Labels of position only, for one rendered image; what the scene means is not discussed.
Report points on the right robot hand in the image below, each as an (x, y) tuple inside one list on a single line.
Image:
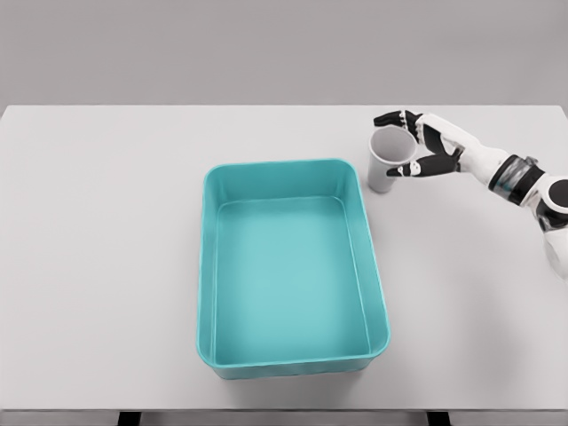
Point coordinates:
[(437, 144)]

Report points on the white paper cup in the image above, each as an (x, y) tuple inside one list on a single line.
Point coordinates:
[(385, 166)]

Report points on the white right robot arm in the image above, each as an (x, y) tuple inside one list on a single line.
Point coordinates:
[(528, 177)]

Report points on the teal plastic basket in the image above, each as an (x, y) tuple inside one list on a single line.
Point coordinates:
[(288, 270)]

